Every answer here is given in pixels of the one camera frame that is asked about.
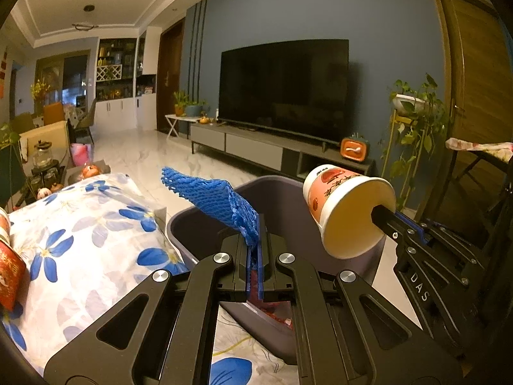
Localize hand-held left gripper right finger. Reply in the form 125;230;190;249
260;225;414;385

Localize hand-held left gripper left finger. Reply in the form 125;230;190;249
43;235;262;385

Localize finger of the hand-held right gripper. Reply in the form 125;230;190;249
370;204;474;286
396;212;488;266

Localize orange white paper cup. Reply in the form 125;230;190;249
302;164;398;260

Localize blue foam net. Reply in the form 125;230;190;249
161;166;261;250

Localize grey trash bin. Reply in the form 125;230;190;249
168;175;396;366

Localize red paper cup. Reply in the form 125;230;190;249
0;208;27;311

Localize black folding table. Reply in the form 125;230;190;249
424;144;513;234

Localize yellow plant stand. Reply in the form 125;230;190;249
390;108;426;210

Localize trailing green plant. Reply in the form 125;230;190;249
380;74;452;210

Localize pale floral cloth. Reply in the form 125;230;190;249
445;137;513;161

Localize blue floral tablecloth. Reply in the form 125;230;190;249
0;172;300;385

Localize white plant bowl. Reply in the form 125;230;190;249
394;93;426;111

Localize grey TV cabinet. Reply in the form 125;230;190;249
189;122;378;181

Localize black television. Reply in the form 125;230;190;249
218;39;350;145

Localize white folding side table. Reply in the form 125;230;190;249
164;114;201;139

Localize pink bag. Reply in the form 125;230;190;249
70;142;92;167

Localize dark coffee table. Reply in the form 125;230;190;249
23;164;111;202

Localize plant in blue pot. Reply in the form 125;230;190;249
185;100;207;118

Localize plant in orange pot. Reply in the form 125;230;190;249
173;90;189;117

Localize grey dining chair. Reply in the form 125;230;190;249
74;98;97;145

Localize glass jar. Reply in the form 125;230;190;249
31;140;55;169

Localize dark green planter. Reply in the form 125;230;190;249
0;144;25;209

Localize dark brown door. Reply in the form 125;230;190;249
158;20;187;133

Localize white display cabinet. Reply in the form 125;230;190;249
95;26;159;131

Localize orange dining chair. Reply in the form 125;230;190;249
43;102;66;126

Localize glass balcony door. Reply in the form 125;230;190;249
35;50;92;109

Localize yellow flowers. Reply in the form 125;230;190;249
31;78;52;101

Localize wooden door with handle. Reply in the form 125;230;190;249
426;0;513;225

